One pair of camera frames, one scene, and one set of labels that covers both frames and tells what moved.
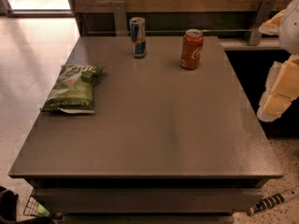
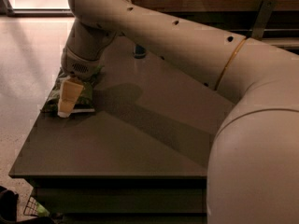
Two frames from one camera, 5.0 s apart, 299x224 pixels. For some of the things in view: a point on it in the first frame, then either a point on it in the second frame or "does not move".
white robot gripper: x=291 y=27 → x=77 y=66
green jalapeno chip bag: x=73 y=90 does not move
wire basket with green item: x=35 y=208 does not move
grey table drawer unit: x=149 y=200 does not move
